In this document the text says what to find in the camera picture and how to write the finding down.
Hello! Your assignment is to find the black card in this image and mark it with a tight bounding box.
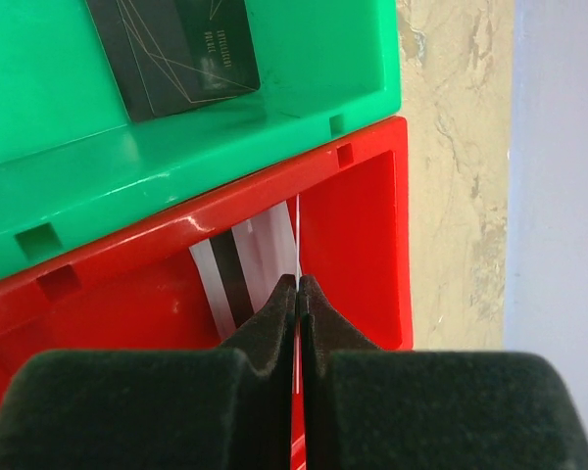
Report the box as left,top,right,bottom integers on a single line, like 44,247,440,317
87,0,260,122

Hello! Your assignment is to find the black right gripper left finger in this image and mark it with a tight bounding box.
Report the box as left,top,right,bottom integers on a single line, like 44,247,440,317
0,275,297,469

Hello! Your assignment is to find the green plastic bin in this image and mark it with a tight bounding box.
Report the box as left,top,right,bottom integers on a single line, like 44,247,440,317
0,1,401,279

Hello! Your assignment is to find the white VIP card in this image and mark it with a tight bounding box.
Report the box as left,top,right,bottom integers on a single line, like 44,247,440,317
293,194,302,395

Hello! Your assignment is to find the red bin middle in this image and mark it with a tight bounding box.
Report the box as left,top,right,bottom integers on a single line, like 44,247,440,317
0,116,416,470

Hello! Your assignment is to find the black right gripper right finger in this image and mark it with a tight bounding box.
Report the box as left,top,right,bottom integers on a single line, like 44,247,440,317
298,276,588,469

